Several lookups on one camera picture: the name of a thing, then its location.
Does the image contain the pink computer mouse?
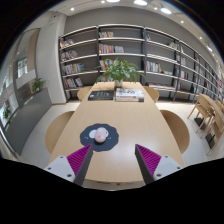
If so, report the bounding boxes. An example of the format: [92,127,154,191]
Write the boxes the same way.
[94,126,110,145]

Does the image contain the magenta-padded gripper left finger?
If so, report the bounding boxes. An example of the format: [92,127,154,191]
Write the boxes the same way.
[43,143,95,187]

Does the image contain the dark cartoon-face mouse pad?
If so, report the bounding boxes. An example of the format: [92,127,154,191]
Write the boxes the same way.
[79,123,120,153]

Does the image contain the green potted floor plant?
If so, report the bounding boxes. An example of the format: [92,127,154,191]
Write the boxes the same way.
[1,106,13,122]
[31,76,47,94]

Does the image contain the grey wall shelf unit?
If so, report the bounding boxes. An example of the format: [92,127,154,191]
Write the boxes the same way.
[58,23,224,105]

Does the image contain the green potted table plant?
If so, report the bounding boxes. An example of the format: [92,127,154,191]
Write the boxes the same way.
[95,57,147,89]

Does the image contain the white illustrated book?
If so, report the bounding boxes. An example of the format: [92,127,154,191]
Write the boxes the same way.
[115,87,146,100]

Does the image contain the group of slatted wooden chairs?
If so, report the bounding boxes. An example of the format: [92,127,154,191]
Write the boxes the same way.
[186,93,224,157]

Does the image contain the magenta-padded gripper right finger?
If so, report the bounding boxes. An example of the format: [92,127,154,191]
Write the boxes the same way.
[134,143,184,185]

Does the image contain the black book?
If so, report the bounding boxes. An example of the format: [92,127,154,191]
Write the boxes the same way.
[87,90,115,102]

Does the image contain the white book with red lettering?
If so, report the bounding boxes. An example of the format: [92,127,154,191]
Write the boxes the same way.
[115,97,145,103]

